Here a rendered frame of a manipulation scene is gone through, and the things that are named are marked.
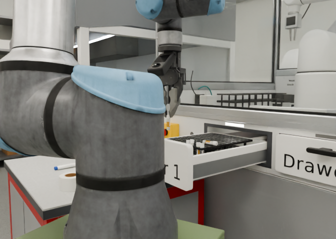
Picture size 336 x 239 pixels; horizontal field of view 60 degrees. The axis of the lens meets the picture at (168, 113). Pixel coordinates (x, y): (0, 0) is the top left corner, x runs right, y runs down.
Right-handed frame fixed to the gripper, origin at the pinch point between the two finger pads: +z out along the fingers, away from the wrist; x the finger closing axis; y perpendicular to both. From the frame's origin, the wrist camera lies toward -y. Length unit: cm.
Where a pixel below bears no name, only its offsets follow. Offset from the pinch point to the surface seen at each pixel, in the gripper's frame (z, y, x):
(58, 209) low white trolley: 23.2, -24.8, 20.7
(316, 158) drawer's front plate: 10.8, 1.6, -40.9
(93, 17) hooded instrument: -43, 47, 59
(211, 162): 11.4, -9.0, -15.7
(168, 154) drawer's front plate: 8.9, -14.1, -5.6
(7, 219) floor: 99, 82, 172
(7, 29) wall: -90, 235, 340
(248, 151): 10.9, 4.2, -23.5
